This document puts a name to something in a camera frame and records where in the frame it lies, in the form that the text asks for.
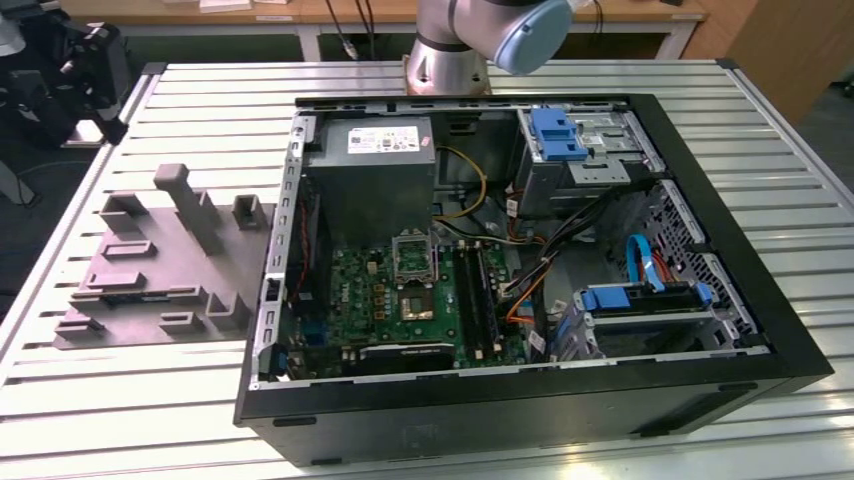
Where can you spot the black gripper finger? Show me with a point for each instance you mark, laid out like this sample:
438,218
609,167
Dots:
100,70
40,105

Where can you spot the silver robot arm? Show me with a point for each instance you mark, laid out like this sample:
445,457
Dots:
443,65

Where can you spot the CPU socket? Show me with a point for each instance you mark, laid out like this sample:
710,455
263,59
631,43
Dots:
419,306

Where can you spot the white stand leg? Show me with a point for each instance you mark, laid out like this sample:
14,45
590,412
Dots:
14,182

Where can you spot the small white box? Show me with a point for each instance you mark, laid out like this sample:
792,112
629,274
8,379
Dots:
227,5

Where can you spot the grey parts rack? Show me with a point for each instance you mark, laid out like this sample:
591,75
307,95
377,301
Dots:
174,260

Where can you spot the grey power supply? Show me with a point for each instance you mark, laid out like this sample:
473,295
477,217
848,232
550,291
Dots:
374,195

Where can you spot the black case fan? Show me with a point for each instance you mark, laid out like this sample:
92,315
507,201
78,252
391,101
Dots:
322,280

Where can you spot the green motherboard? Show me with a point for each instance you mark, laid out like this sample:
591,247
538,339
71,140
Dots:
361,295

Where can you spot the short blue expansion slot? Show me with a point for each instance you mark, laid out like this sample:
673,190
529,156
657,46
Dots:
315,335

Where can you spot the blue port connector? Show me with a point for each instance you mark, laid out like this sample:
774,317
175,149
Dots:
281,362

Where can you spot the metal locking lever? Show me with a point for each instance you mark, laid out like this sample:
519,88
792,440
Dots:
435,265

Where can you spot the blue disk carrier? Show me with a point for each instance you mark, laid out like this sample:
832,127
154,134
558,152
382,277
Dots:
557,135
607,299

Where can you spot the black graphics card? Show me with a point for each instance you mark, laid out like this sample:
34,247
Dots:
401,352

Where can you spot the silver drive cage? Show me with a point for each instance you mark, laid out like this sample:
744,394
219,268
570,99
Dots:
654,316
587,175

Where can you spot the wooden desk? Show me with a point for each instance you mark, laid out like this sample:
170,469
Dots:
641,10

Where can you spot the black PC case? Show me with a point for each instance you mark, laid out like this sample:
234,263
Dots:
467,425

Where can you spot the wooden cabinet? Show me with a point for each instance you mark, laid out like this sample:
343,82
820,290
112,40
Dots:
788,50

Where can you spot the white rounded camera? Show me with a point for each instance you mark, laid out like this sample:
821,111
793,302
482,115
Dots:
12,35

